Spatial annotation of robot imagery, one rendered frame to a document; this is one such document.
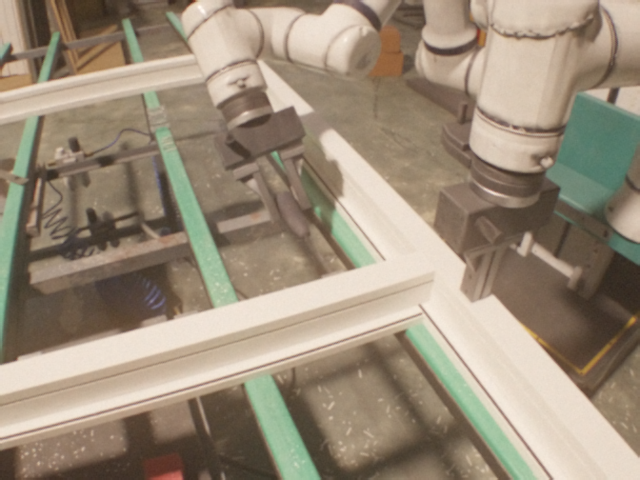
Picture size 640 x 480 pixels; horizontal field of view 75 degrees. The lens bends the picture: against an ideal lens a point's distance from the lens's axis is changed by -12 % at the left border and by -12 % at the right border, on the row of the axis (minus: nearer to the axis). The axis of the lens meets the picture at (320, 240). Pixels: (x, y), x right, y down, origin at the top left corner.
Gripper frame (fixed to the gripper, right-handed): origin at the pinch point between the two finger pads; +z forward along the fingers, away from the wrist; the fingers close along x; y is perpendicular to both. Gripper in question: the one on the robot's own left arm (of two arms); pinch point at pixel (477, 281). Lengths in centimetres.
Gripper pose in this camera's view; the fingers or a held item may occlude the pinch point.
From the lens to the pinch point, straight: 57.9
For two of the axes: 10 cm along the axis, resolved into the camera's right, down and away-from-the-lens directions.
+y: 3.8, 5.8, -7.2
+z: 0.0, 7.8, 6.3
